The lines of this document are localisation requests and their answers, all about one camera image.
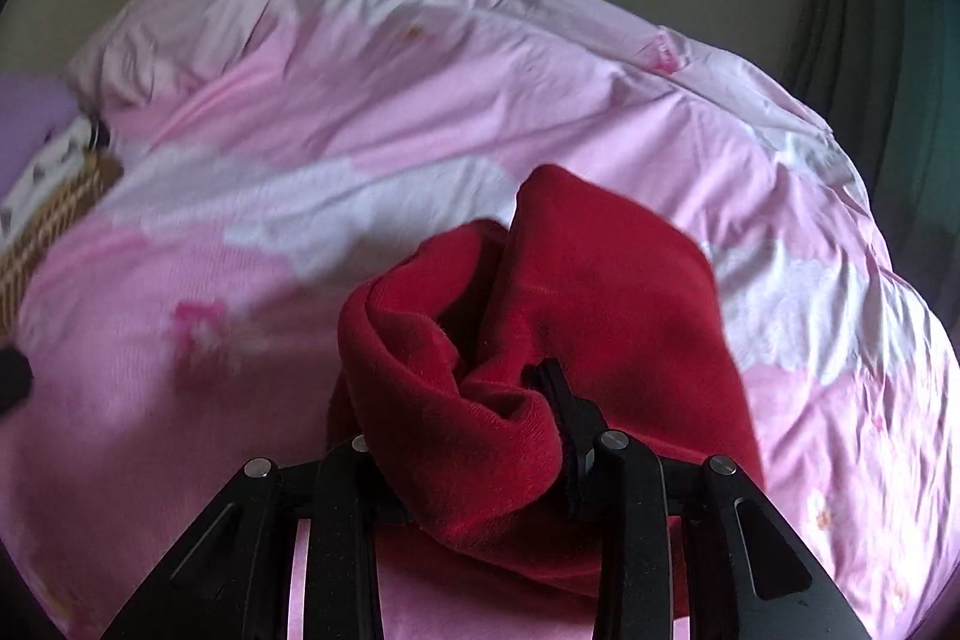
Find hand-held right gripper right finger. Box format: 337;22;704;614
525;359;871;640

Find pink floral duvet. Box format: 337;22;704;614
0;0;960;640

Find red cartoon print sweater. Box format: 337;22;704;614
326;164;766;618

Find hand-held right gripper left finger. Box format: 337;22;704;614
101;434;412;640

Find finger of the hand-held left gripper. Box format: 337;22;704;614
0;346;35;417

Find green curtain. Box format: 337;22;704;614
780;0;960;236

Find white patterned folded garment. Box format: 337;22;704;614
0;115;107;236

